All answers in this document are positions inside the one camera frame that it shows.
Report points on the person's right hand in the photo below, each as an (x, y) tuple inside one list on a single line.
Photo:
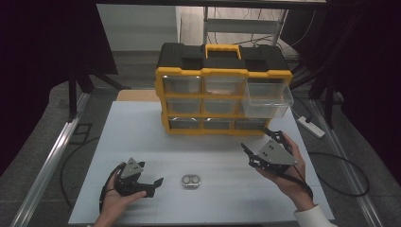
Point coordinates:
[(298, 186)]

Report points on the black curtain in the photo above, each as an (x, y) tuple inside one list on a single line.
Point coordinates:
[(38, 63), (372, 78)]

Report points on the aluminium floor rail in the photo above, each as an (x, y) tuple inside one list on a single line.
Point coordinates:
[(348, 173), (50, 167)]

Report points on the grey metal rack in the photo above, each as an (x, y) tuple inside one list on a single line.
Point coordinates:
[(239, 26)]

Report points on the person's left hand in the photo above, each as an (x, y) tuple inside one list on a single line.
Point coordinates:
[(113, 206)]

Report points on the wooden board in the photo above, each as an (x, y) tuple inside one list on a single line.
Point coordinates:
[(135, 95)]

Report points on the white power strip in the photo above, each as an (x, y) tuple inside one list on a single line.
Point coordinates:
[(310, 126)]

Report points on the clear plastic drawer bin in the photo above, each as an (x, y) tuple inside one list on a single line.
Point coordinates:
[(268, 107)]

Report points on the black tripod stand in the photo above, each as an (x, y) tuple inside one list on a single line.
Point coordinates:
[(72, 101), (329, 107)]

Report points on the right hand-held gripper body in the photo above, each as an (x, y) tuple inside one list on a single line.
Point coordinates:
[(274, 154)]

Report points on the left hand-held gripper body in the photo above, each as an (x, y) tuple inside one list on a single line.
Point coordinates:
[(130, 171)]

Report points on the small silver metal tin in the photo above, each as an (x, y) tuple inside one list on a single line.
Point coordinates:
[(191, 182)]

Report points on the yellow black organizer cabinet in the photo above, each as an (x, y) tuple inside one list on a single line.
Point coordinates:
[(189, 55)]

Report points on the rows of clear plastic drawers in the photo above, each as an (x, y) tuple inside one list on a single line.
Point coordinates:
[(183, 85)]

